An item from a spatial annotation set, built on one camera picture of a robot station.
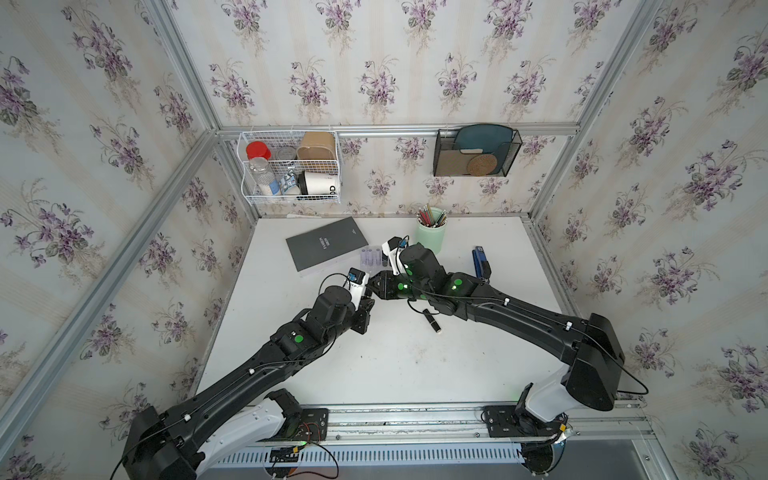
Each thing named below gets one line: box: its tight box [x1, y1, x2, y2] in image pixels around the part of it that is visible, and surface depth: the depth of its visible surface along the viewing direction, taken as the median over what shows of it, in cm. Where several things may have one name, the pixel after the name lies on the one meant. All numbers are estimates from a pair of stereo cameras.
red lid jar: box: [246, 141, 272, 160], surface depth 94 cm
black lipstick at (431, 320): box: [422, 308, 441, 333], surface depth 92 cm
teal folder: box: [452, 123, 513, 175], surface depth 94 cm
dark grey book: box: [285, 217, 369, 272], surface depth 110 cm
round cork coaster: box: [467, 154, 497, 177], surface depth 100 cm
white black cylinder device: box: [297, 170, 338, 195], surface depth 95 cm
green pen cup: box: [416, 207, 448, 254], surface depth 104 cm
